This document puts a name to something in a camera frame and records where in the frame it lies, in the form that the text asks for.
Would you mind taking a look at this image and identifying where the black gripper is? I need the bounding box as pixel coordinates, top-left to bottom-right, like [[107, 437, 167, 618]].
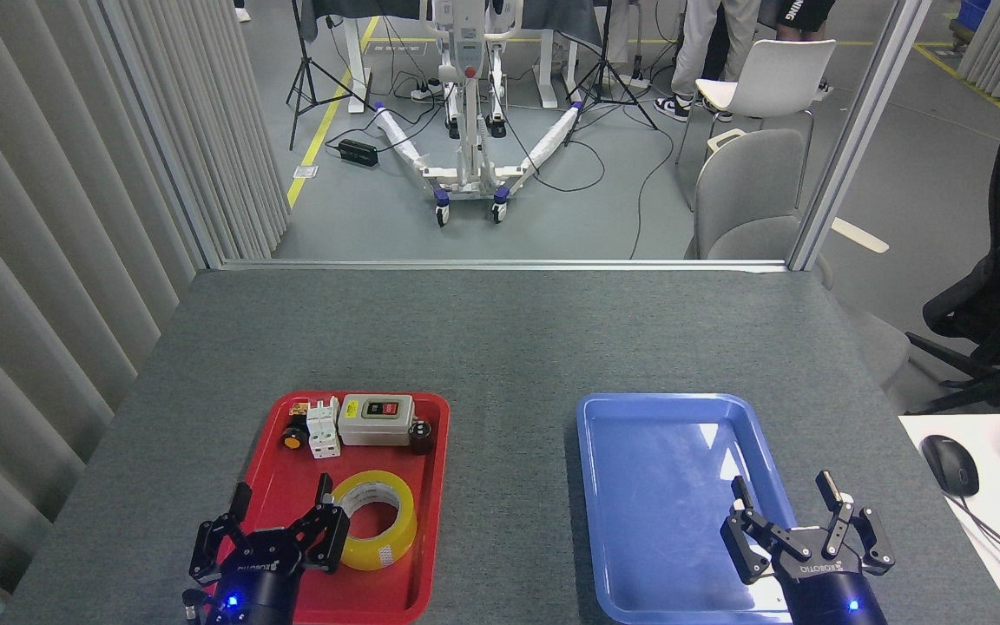
[[189, 475, 352, 625], [720, 470, 896, 625]]

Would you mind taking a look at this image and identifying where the yellow tape roll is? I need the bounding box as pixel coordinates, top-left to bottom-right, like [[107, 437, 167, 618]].
[[331, 470, 419, 571]]

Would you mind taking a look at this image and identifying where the red plastic tray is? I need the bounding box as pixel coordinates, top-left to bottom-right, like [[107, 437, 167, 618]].
[[202, 391, 451, 625]]

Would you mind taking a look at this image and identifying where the white circuit breaker block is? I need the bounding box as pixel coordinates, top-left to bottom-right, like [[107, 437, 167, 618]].
[[306, 397, 342, 459]]

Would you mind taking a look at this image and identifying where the black computer mouse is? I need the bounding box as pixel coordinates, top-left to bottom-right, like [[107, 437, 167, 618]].
[[921, 434, 980, 497]]

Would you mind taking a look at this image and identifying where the blue plastic tray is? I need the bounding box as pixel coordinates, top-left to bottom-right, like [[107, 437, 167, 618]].
[[576, 392, 824, 625]]

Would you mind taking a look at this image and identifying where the white desk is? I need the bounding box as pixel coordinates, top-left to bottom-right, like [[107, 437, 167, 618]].
[[898, 412, 1000, 625]]

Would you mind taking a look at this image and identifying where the grey upholstered chair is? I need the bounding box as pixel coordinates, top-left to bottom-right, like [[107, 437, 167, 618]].
[[684, 128, 911, 389]]

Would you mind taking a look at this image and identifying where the white stand on wheels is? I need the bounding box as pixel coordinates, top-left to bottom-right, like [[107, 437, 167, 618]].
[[374, 0, 583, 227]]

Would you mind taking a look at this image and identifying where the black tripod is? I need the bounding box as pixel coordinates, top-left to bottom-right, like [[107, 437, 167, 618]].
[[562, 0, 659, 147], [286, 0, 375, 150]]

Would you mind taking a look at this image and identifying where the white plastic chair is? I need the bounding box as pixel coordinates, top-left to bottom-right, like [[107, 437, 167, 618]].
[[676, 39, 837, 209]]

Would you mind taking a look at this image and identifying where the person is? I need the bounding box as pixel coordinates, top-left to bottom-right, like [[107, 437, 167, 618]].
[[760, 0, 838, 43], [655, 0, 761, 122]]

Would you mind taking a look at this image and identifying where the blue bin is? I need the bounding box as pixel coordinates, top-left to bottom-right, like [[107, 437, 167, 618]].
[[956, 0, 991, 36]]

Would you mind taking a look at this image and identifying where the dark table with white legs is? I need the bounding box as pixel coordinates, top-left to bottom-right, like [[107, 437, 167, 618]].
[[300, 0, 605, 114]]

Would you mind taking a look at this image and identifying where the grey push button switch box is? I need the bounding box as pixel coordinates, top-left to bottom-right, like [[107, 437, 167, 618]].
[[338, 394, 416, 447]]

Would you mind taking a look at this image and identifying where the black floor cable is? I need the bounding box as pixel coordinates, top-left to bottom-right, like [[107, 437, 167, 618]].
[[628, 113, 676, 260]]

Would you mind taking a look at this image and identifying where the silver frame post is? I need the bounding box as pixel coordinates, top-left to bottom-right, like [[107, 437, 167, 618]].
[[788, 0, 935, 272]]

